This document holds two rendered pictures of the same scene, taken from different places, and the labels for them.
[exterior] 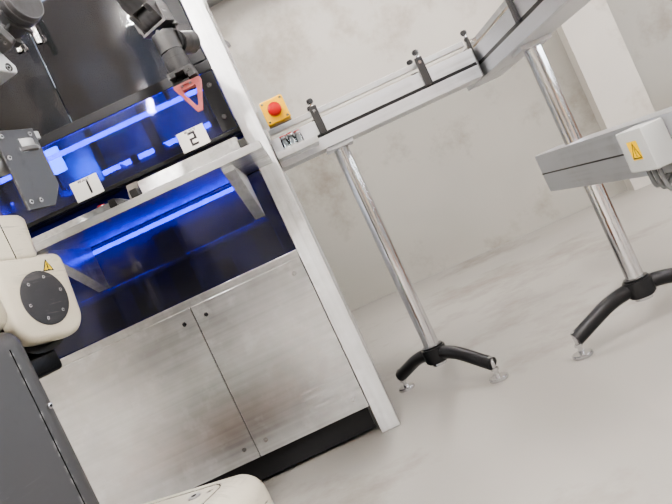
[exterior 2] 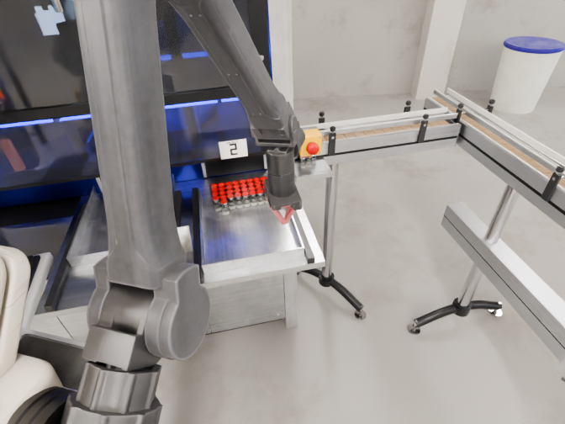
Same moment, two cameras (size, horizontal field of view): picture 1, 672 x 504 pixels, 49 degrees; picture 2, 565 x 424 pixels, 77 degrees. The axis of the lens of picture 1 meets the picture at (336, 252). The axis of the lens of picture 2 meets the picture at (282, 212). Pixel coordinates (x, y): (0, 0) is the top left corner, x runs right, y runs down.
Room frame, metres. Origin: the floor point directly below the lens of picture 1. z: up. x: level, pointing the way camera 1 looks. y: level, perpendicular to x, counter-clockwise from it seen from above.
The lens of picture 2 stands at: (1.15, 0.26, 1.56)
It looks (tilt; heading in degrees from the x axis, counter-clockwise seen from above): 39 degrees down; 350
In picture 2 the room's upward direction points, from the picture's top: 3 degrees counter-clockwise
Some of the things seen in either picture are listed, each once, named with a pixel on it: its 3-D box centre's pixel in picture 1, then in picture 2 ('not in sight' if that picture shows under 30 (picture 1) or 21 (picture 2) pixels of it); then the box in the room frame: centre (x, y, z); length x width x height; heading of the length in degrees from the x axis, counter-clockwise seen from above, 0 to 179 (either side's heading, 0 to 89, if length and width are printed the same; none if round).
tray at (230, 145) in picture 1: (200, 171); (245, 219); (1.95, 0.23, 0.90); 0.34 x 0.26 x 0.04; 0
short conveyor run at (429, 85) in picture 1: (370, 102); (370, 132); (2.33, -0.30, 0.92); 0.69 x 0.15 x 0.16; 90
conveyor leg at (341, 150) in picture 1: (389, 254); (329, 228); (2.33, -0.15, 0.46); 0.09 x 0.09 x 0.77; 0
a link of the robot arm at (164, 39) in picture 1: (168, 42); (281, 156); (1.79, 0.15, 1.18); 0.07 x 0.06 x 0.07; 151
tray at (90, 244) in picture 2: (95, 225); (129, 214); (2.06, 0.58, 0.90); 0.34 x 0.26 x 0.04; 0
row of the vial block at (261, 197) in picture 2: not in sight; (242, 199); (2.04, 0.23, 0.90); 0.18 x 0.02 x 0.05; 90
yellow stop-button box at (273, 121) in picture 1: (275, 111); (308, 141); (2.19, -0.01, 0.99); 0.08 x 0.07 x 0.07; 0
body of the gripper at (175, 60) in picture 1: (178, 66); (282, 182); (1.78, 0.15, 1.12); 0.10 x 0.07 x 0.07; 0
